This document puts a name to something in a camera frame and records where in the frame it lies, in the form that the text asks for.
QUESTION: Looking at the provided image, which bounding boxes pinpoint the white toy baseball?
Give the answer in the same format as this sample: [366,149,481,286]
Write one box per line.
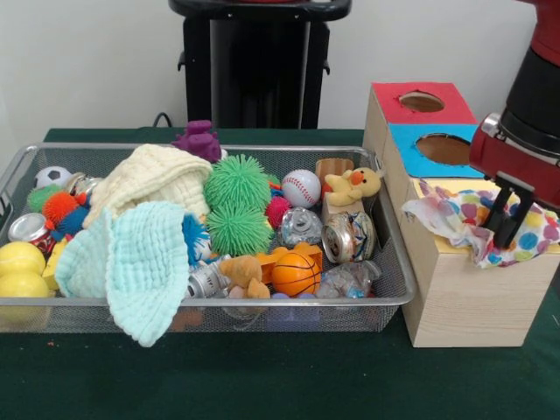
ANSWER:
[281,169,323,209]

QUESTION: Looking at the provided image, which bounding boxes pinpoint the orange toy basketball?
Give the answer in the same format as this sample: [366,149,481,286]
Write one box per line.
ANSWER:
[270,252,323,297]

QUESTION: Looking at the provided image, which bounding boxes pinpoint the mint waffle cloth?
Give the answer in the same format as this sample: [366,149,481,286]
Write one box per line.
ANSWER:
[55,203,190,347]

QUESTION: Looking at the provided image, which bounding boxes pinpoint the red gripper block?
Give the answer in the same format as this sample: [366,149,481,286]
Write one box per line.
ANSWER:
[468,113,560,249]

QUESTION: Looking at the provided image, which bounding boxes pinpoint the cream waffle cloth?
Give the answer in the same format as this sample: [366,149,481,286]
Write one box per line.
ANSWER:
[82,144,214,228]

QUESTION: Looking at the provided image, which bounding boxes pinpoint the yellow tennis ball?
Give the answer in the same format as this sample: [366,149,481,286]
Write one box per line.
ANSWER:
[0,241,47,277]

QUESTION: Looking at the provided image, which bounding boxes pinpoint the smooth yellow ball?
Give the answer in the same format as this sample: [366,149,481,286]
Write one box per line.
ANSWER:
[0,271,50,323]

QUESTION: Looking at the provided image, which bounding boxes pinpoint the white cloth round dots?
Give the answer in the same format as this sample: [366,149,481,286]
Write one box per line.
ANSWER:
[402,179,560,270]

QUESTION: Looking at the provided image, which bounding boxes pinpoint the open tin can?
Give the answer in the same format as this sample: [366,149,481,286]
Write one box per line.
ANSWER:
[321,212,378,263]

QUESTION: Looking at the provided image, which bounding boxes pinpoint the wooden box three holes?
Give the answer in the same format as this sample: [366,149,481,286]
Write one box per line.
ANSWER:
[363,80,560,349]

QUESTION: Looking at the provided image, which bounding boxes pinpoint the dark green table cloth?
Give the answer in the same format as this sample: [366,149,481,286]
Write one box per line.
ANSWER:
[0,127,560,420]

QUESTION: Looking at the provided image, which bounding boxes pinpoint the yellow plush duck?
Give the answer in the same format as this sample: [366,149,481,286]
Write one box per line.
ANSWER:
[324,168,384,207]

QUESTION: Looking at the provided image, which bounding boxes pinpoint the shallow clear mesh bin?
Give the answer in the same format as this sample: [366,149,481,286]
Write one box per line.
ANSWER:
[0,143,417,334]

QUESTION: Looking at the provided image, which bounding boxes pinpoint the green spiky rubber ball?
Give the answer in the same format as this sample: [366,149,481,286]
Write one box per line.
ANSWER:
[203,153,272,215]

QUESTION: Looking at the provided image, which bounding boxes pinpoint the purple rubber toy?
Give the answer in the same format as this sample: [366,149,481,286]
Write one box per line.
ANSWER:
[172,120,223,164]

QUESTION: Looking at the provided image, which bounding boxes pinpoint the small soccer ball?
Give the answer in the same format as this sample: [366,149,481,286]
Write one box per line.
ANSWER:
[34,165,74,190]

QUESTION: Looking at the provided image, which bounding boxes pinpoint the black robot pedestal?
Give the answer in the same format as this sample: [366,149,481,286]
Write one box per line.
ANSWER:
[168,0,354,130]

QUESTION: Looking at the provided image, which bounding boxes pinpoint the small red soda can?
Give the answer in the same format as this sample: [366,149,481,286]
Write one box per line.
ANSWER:
[8,213,56,255]

